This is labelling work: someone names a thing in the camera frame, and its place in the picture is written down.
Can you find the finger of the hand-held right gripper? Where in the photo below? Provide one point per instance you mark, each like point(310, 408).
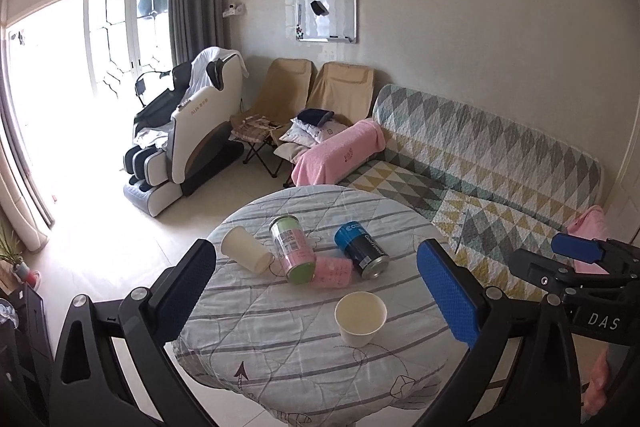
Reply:
point(542, 274)
point(577, 247)

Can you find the dark blue cloth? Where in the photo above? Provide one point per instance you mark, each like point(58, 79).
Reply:
point(315, 116)

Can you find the white towel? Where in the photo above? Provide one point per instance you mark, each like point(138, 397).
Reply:
point(212, 67)

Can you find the black cabinet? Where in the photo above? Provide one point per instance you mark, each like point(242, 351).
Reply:
point(25, 357)

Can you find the pink cup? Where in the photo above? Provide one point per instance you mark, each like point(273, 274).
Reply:
point(332, 273)

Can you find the white patterned pillow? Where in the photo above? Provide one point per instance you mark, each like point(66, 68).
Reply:
point(307, 134)

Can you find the glass balcony door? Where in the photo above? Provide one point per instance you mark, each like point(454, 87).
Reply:
point(120, 37)

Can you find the blue and black can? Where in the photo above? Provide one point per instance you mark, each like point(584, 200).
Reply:
point(361, 249)

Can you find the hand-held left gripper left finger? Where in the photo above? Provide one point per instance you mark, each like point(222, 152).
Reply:
point(186, 289)

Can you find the black marker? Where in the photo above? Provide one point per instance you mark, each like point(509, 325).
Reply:
point(338, 38)

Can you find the black whiteboard eraser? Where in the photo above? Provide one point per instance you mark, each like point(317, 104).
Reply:
point(320, 7)

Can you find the beige folding chair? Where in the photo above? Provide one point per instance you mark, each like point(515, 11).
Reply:
point(287, 87)
point(345, 89)

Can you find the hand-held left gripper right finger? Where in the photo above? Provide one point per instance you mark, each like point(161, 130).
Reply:
point(450, 292)

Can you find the pink pillow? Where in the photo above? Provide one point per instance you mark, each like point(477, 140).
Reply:
point(587, 227)

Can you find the sofa with triangle patterned cover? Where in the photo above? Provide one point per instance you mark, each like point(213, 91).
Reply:
point(480, 157)

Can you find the round table with striped quilt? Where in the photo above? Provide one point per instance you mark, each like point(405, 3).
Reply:
point(280, 347)

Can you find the green and pink can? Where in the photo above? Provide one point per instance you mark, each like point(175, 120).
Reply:
point(292, 247)

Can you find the white paper cup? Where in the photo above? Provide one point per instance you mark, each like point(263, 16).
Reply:
point(361, 319)
point(245, 249)

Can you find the whiteboard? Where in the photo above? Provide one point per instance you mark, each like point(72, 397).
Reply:
point(340, 14)

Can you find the potted plant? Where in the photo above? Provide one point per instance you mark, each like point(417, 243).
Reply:
point(20, 264)

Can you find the plaid cloth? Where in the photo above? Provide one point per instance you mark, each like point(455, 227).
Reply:
point(252, 127)

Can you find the pink towel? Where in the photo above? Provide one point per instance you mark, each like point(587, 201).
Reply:
point(332, 154)

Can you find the white massage chair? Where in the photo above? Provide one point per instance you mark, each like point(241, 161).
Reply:
point(197, 142)

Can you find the beige curtain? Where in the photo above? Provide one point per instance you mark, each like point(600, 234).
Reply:
point(22, 187)

